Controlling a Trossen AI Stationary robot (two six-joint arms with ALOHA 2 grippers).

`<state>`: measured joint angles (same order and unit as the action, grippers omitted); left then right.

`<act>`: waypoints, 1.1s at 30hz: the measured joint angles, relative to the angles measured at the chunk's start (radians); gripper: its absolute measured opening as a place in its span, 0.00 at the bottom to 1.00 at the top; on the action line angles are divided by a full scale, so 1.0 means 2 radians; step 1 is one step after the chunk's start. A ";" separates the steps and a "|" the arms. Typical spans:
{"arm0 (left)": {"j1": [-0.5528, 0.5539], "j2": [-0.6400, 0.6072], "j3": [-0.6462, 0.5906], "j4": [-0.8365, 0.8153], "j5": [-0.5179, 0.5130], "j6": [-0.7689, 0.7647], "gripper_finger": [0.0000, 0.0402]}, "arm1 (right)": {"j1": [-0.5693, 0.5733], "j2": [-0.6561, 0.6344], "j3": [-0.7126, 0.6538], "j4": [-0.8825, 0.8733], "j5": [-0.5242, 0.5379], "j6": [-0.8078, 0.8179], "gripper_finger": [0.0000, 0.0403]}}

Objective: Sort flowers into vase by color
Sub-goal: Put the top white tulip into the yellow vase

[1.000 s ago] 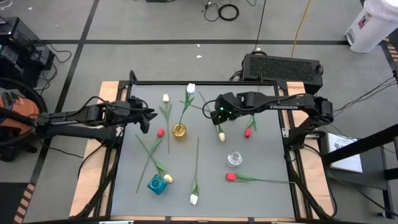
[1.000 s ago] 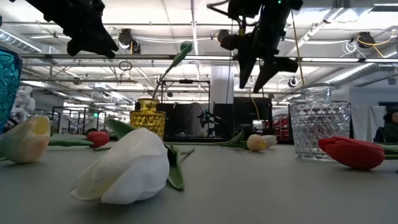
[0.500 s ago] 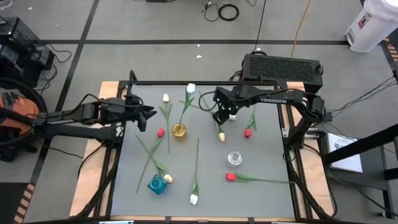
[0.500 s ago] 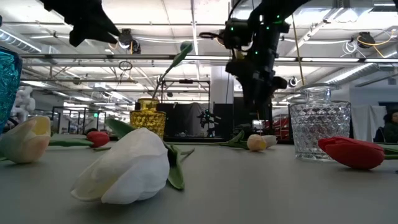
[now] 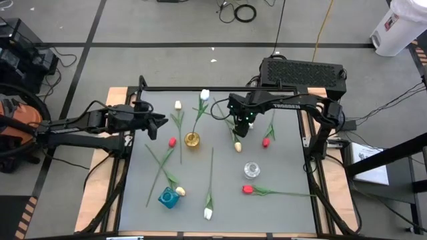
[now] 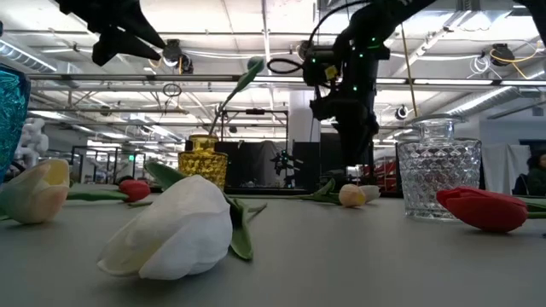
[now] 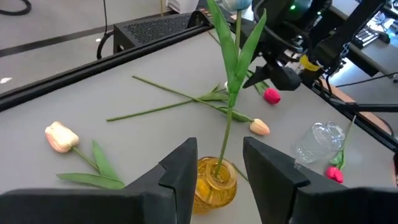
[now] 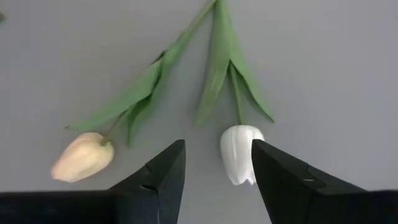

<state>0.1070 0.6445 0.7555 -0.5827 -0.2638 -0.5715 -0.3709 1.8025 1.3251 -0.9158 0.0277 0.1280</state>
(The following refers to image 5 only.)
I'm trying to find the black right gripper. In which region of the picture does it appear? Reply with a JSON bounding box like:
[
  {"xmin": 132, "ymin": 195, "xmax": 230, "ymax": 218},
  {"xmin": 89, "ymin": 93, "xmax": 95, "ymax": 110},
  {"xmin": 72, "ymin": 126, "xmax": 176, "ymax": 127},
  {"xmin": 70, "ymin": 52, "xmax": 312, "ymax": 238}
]
[{"xmin": 228, "ymin": 93, "xmax": 260, "ymax": 138}]

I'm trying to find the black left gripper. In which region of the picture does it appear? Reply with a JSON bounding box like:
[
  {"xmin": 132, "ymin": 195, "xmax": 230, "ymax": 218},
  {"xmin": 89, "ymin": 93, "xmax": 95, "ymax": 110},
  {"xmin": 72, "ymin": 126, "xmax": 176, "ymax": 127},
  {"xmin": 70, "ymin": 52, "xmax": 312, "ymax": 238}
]
[{"xmin": 133, "ymin": 109, "xmax": 169, "ymax": 131}]

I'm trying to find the cream artificial tulip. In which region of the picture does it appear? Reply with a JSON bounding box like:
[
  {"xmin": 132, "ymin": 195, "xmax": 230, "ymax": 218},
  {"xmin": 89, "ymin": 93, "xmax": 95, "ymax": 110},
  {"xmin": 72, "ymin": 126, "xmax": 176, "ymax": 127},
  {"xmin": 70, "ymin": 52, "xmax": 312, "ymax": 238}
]
[
  {"xmin": 169, "ymin": 99, "xmax": 185, "ymax": 165},
  {"xmin": 212, "ymin": 97, "xmax": 243, "ymax": 153},
  {"xmin": 144, "ymin": 143, "xmax": 187, "ymax": 197}
]

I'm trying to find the red artificial tulip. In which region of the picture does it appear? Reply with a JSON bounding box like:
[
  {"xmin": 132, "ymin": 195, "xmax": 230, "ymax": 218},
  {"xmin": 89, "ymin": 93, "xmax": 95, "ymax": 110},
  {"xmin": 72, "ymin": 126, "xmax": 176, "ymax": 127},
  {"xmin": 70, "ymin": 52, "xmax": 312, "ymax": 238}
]
[
  {"xmin": 262, "ymin": 109, "xmax": 277, "ymax": 149},
  {"xmin": 145, "ymin": 136, "xmax": 177, "ymax": 208},
  {"xmin": 242, "ymin": 184, "xmax": 317, "ymax": 198}
]

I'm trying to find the yellow glass vase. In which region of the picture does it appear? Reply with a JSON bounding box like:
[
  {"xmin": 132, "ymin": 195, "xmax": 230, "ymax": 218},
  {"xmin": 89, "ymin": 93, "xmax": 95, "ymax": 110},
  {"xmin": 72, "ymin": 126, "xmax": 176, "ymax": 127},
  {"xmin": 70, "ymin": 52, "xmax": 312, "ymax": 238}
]
[{"xmin": 183, "ymin": 131, "xmax": 201, "ymax": 149}]

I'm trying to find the clear glass vase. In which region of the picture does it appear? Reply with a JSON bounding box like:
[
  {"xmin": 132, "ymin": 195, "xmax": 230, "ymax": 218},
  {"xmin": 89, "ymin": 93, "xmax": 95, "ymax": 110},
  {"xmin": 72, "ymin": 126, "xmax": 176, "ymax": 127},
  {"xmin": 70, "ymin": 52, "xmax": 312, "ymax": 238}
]
[{"xmin": 243, "ymin": 161, "xmax": 262, "ymax": 181}]

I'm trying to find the teal glass vase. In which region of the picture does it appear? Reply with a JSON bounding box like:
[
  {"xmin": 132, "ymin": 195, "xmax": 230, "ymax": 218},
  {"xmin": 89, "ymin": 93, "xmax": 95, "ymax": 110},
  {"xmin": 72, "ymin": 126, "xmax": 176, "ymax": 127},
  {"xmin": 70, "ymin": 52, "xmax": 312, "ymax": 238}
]
[{"xmin": 157, "ymin": 186, "xmax": 181, "ymax": 210}]

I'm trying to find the black perforated computer case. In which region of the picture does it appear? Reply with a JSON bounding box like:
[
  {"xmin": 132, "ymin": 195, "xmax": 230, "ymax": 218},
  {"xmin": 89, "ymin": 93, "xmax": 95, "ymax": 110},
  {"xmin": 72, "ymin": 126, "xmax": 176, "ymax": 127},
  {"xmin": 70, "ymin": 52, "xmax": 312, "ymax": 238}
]
[{"xmin": 259, "ymin": 57, "xmax": 348, "ymax": 101}]

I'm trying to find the white paper booklet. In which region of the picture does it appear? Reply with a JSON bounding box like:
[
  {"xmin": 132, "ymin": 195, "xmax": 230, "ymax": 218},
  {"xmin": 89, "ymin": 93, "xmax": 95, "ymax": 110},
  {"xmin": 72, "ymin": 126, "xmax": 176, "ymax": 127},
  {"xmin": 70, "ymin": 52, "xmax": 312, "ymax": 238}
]
[{"xmin": 350, "ymin": 141, "xmax": 390, "ymax": 186}]

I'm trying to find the black computer tower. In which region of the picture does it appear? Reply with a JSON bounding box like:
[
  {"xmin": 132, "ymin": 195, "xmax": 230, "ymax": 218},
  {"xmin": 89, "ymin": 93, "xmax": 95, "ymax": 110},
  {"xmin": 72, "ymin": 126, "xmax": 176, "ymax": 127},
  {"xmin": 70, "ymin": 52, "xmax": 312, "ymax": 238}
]
[
  {"xmin": 0, "ymin": 17, "xmax": 43, "ymax": 57},
  {"xmin": 0, "ymin": 46, "xmax": 60, "ymax": 96}
]

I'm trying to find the orange black shop vacuum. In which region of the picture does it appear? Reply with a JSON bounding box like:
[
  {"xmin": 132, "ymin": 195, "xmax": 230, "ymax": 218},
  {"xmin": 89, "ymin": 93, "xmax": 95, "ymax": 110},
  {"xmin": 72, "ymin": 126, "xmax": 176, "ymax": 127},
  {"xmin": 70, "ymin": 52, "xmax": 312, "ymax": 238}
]
[{"xmin": 0, "ymin": 93, "xmax": 46, "ymax": 174}]

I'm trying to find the black metal side table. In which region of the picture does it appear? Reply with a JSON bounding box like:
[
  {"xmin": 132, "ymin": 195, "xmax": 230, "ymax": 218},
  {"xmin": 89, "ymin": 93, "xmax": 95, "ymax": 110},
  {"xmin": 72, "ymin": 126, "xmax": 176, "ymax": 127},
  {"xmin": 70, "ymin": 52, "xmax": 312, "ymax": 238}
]
[{"xmin": 343, "ymin": 132, "xmax": 427, "ymax": 234}]

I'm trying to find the white trash bin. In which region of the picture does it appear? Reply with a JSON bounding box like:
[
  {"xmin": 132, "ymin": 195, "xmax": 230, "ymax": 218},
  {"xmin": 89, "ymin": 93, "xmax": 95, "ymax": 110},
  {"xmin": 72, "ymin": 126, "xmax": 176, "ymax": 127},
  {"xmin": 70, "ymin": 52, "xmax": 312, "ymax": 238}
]
[{"xmin": 369, "ymin": 0, "xmax": 427, "ymax": 57}]

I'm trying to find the black aluminium rig frame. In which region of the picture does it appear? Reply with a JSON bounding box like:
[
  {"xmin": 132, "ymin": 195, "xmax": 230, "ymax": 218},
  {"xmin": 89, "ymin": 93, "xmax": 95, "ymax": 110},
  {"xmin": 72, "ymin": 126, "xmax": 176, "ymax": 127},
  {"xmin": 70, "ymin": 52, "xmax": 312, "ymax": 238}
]
[{"xmin": 75, "ymin": 75, "xmax": 363, "ymax": 240}]

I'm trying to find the black hanging cable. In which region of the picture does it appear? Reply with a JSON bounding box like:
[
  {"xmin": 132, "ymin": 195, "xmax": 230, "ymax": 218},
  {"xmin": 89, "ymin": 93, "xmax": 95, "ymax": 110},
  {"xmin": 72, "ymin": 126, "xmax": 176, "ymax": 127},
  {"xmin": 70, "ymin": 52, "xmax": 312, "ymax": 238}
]
[{"xmin": 272, "ymin": 0, "xmax": 287, "ymax": 56}]

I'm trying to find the coiled black cable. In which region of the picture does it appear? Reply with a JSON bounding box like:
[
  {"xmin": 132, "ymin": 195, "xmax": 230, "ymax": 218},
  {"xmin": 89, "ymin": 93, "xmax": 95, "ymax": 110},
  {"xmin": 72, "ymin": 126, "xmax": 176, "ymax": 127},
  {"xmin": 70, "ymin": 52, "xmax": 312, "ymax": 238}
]
[{"xmin": 233, "ymin": 3, "xmax": 258, "ymax": 23}]

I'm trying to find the black vacuum hose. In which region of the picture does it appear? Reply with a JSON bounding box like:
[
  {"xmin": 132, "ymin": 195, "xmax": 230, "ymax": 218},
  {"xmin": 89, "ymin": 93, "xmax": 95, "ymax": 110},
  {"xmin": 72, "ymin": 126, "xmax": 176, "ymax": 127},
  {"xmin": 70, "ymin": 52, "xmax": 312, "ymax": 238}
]
[{"xmin": 0, "ymin": 82, "xmax": 53, "ymax": 159}]

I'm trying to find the yellow hanging cable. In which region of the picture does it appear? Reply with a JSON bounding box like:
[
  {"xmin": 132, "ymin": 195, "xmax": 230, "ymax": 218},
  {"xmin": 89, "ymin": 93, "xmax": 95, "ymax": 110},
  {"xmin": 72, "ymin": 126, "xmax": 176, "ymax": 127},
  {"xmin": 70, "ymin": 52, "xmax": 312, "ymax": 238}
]
[{"xmin": 312, "ymin": 0, "xmax": 335, "ymax": 63}]

